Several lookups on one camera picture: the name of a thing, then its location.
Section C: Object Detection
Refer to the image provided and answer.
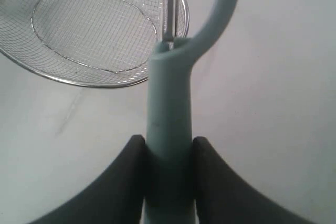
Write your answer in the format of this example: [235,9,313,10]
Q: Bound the teal handled vegetable peeler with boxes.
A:
[144,0,238,223]

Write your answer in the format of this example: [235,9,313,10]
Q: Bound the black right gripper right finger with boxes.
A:
[193,136,310,223]

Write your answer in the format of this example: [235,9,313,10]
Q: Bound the oval wire mesh basket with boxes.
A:
[0,0,190,88]

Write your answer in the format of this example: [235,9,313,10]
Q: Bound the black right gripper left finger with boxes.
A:
[34,135,146,223]

